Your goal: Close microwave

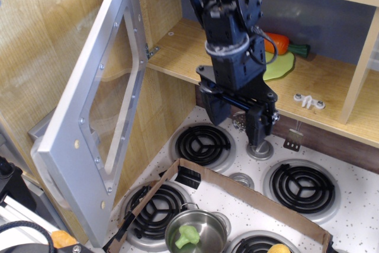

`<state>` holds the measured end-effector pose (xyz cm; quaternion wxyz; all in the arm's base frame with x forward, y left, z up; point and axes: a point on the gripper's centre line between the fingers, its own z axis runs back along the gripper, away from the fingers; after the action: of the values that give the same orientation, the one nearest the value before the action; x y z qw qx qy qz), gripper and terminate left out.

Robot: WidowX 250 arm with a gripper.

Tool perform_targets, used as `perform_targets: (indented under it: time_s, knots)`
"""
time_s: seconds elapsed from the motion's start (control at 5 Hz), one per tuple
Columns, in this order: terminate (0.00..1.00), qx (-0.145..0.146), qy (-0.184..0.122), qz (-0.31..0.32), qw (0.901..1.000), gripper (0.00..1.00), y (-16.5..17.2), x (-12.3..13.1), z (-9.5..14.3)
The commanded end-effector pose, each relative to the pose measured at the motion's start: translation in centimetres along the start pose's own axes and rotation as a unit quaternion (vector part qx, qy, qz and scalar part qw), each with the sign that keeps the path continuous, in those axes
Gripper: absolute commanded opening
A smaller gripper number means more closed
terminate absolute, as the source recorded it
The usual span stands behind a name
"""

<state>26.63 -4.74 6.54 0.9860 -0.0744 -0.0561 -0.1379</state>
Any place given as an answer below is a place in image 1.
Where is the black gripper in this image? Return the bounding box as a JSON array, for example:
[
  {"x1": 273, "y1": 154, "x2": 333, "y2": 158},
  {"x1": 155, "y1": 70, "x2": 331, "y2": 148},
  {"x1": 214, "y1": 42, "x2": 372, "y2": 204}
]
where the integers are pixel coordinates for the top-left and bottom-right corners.
[{"x1": 196, "y1": 65, "x2": 279, "y2": 146}]

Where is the grey toy microwave door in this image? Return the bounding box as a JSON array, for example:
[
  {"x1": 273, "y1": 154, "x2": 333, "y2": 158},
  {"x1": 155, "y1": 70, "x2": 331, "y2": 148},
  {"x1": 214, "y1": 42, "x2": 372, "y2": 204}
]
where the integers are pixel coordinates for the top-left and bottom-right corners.
[{"x1": 31, "y1": 0, "x2": 147, "y2": 248}]

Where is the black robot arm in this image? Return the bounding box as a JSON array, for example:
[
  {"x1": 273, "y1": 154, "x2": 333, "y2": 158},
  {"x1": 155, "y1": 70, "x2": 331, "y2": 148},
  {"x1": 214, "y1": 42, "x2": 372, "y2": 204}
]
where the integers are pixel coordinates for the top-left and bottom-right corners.
[{"x1": 190, "y1": 0, "x2": 278, "y2": 146}]

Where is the hanging toy skimmer spoon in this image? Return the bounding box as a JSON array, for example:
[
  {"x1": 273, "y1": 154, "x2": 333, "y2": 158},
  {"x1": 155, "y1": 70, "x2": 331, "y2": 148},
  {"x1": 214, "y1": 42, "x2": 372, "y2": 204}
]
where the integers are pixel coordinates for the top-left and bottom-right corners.
[{"x1": 232, "y1": 111, "x2": 246, "y2": 132}]

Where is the back left stove burner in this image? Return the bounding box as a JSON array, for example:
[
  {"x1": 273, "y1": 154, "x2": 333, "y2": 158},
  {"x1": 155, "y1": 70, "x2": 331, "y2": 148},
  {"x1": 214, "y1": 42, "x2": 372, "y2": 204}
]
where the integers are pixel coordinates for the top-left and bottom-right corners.
[{"x1": 169, "y1": 123, "x2": 236, "y2": 173}]

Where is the stove burner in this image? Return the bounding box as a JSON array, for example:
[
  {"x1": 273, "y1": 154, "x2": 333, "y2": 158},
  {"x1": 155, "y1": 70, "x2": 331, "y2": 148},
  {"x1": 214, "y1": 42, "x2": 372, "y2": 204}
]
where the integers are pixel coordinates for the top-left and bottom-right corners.
[
  {"x1": 262, "y1": 159, "x2": 341, "y2": 224},
  {"x1": 127, "y1": 181, "x2": 192, "y2": 252},
  {"x1": 224, "y1": 230, "x2": 300, "y2": 253},
  {"x1": 169, "y1": 123, "x2": 236, "y2": 173}
]

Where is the grey stove knob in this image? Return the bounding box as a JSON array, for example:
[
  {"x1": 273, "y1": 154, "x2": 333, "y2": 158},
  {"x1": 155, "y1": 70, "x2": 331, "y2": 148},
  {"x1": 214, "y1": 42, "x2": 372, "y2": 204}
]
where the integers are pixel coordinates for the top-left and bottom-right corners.
[{"x1": 246, "y1": 140, "x2": 274, "y2": 161}]

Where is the hanging toy spatula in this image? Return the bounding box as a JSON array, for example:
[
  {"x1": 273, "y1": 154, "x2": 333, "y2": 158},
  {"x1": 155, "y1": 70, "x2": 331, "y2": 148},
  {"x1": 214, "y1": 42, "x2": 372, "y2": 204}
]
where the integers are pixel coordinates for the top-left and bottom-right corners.
[{"x1": 283, "y1": 121, "x2": 304, "y2": 152}]

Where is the small round stove knob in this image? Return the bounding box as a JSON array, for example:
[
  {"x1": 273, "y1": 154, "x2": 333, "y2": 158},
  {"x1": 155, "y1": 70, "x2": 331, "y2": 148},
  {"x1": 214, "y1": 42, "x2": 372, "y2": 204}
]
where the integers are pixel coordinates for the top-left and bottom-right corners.
[{"x1": 229, "y1": 172, "x2": 255, "y2": 190}]

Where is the green toy plate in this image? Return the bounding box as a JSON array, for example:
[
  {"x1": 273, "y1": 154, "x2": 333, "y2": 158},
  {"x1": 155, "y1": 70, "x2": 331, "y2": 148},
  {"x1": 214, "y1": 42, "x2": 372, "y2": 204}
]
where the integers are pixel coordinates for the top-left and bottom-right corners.
[{"x1": 263, "y1": 52, "x2": 296, "y2": 81}]

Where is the brown cardboard barrier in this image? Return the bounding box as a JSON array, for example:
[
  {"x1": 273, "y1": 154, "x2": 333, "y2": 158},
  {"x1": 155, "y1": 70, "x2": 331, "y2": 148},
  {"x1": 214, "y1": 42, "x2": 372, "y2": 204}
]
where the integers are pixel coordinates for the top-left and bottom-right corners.
[{"x1": 103, "y1": 158, "x2": 334, "y2": 252}]

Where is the white door latch clip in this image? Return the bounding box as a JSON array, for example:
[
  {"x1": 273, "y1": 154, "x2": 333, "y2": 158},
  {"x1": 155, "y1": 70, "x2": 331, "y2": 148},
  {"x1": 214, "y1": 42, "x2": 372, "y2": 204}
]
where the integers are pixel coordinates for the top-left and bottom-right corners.
[{"x1": 293, "y1": 93, "x2": 325, "y2": 110}]

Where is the black binder clip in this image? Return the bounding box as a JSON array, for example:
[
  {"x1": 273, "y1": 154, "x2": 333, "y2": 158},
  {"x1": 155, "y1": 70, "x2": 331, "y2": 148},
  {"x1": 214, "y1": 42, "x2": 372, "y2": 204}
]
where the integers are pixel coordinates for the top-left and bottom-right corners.
[{"x1": 175, "y1": 166, "x2": 201, "y2": 190}]

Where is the orange toy carrot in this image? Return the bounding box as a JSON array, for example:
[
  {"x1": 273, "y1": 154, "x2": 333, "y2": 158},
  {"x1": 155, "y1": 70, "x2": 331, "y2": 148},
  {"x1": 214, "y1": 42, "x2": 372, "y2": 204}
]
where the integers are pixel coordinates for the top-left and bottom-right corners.
[{"x1": 264, "y1": 33, "x2": 290, "y2": 55}]

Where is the back right stove burner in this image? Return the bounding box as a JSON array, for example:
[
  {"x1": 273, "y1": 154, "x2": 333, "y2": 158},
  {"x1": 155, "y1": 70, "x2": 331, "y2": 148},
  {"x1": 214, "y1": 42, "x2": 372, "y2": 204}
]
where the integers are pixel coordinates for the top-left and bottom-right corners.
[{"x1": 262, "y1": 159, "x2": 341, "y2": 224}]

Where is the stainless steel pot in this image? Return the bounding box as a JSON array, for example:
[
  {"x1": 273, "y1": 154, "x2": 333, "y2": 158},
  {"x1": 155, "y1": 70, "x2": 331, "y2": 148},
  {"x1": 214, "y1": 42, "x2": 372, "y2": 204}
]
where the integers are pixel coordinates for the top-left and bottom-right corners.
[{"x1": 165, "y1": 202, "x2": 232, "y2": 252}]

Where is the front right stove burner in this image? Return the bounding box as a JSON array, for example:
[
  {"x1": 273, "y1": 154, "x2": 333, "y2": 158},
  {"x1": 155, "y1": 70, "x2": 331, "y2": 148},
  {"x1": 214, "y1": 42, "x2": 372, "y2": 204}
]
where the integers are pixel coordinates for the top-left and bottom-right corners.
[{"x1": 224, "y1": 230, "x2": 300, "y2": 253}]

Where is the green toy broccoli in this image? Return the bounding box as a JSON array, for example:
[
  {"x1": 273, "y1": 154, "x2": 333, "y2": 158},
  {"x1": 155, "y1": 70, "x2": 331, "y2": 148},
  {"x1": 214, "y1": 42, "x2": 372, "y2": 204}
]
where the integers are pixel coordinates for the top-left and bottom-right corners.
[{"x1": 175, "y1": 225, "x2": 200, "y2": 249}]

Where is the yellow toy fruit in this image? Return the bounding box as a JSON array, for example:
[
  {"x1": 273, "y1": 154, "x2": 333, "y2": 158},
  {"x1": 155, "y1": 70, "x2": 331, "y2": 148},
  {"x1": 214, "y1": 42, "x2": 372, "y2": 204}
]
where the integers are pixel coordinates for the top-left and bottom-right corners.
[{"x1": 267, "y1": 244, "x2": 291, "y2": 253}]

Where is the front left stove burner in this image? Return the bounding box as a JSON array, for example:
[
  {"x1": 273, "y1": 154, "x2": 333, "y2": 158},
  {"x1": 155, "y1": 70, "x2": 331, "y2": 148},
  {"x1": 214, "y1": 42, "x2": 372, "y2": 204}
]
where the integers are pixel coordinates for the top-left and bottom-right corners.
[{"x1": 127, "y1": 181, "x2": 192, "y2": 252}]

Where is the orange toy food piece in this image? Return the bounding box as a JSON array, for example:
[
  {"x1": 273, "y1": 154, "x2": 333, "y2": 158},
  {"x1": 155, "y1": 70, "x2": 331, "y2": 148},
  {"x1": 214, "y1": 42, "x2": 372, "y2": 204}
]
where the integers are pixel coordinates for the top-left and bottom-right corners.
[{"x1": 50, "y1": 230, "x2": 78, "y2": 249}]

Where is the grey wall phone holder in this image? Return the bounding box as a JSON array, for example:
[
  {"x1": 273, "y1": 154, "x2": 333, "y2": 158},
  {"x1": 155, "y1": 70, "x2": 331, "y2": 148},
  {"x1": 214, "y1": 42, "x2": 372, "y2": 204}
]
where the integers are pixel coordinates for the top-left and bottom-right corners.
[{"x1": 27, "y1": 108, "x2": 56, "y2": 143}]

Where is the black braided cable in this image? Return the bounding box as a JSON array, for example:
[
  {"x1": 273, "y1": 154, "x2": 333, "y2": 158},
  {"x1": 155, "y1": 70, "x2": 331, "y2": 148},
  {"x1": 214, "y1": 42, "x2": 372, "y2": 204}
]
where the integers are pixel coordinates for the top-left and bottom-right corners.
[{"x1": 0, "y1": 220, "x2": 56, "y2": 253}]

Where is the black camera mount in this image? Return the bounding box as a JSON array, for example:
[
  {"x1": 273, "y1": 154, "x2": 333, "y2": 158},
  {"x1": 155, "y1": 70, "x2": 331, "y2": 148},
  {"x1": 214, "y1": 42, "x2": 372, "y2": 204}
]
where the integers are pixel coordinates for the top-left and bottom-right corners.
[{"x1": 1, "y1": 157, "x2": 37, "y2": 212}]

